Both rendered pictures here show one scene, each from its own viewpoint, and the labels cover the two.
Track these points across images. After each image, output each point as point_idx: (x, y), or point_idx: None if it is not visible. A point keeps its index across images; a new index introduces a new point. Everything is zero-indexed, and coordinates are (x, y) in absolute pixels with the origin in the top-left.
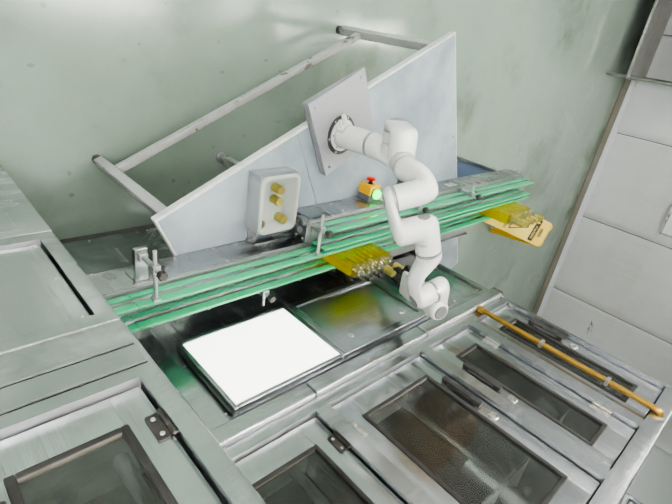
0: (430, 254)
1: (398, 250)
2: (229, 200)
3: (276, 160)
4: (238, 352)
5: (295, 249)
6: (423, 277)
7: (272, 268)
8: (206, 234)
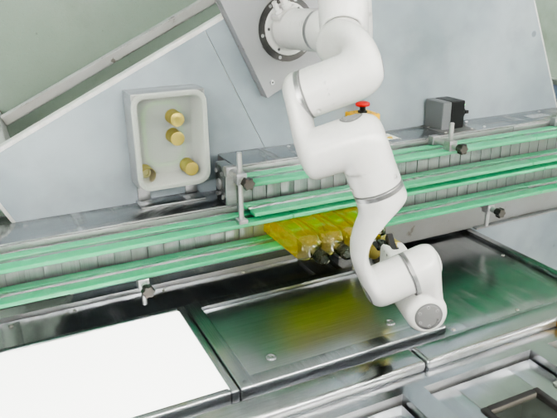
0: (371, 191)
1: (433, 227)
2: (94, 138)
3: (171, 74)
4: (57, 374)
5: (210, 216)
6: (367, 240)
7: (149, 240)
8: (62, 191)
